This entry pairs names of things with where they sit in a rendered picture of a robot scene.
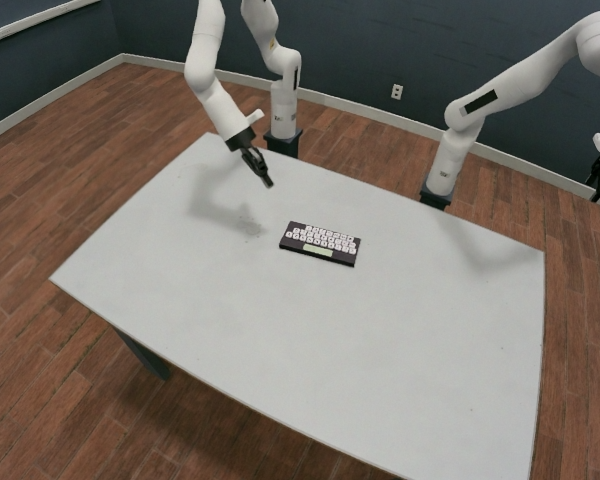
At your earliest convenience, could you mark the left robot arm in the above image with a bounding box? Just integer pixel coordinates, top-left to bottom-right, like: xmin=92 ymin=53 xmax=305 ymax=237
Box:
xmin=426 ymin=11 xmax=600 ymax=196

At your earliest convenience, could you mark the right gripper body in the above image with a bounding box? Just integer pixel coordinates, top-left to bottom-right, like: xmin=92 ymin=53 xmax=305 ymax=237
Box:
xmin=225 ymin=126 xmax=258 ymax=165

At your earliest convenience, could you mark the black keyboard case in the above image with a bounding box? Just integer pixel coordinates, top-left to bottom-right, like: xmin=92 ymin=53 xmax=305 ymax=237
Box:
xmin=279 ymin=221 xmax=361 ymax=268

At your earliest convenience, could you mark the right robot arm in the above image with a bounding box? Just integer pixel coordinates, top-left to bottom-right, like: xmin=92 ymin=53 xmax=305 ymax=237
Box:
xmin=185 ymin=0 xmax=301 ymax=142

